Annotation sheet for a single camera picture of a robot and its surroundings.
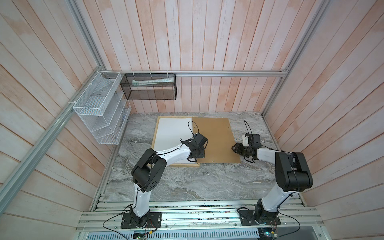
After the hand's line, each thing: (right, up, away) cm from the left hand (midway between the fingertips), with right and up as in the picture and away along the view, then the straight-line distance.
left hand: (200, 155), depth 93 cm
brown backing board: (+15, +14, +18) cm, 27 cm away
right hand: (+24, +4, +7) cm, 25 cm away
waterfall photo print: (-22, +15, +14) cm, 30 cm away
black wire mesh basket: (-36, +48, +12) cm, 61 cm away
